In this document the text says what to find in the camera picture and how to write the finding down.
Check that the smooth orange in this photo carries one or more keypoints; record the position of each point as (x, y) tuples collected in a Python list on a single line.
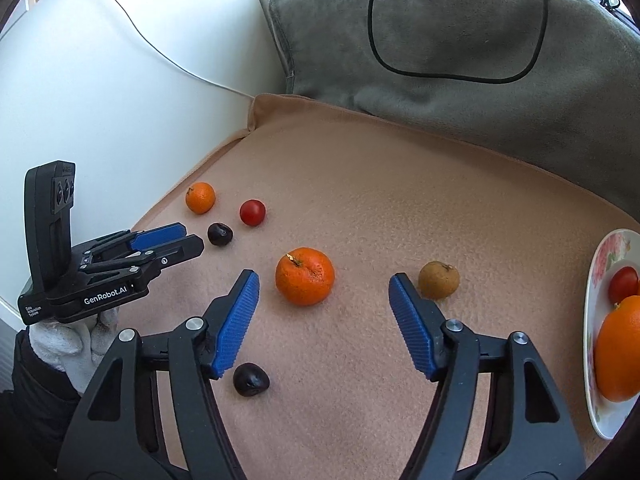
[(620, 355)]

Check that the floral white plate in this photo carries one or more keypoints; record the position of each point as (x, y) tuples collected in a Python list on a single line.
[(595, 310)]

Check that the dark plum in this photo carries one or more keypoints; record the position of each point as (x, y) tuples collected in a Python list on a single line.
[(220, 234), (251, 379)]

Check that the beige blanket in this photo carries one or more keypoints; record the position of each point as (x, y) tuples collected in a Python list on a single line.
[(375, 185)]

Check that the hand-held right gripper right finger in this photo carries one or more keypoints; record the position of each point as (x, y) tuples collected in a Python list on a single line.
[(410, 325)]

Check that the brown kiwi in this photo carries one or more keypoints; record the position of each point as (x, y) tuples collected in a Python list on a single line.
[(438, 280)]

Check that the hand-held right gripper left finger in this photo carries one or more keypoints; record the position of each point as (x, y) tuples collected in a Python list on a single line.
[(237, 325)]

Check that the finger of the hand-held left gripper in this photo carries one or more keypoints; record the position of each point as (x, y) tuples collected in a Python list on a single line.
[(160, 235), (180, 250)]

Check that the medium tangerine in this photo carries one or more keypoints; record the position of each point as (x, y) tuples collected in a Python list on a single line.
[(304, 276)]

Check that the grey blanket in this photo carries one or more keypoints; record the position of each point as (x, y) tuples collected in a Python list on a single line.
[(450, 120)]

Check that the person's left hand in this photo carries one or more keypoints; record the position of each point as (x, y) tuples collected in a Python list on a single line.
[(65, 345)]

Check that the red cherry tomato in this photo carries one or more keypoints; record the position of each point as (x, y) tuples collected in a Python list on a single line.
[(623, 284), (252, 212)]

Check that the small tangerine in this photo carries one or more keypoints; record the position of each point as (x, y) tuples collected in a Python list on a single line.
[(200, 197)]

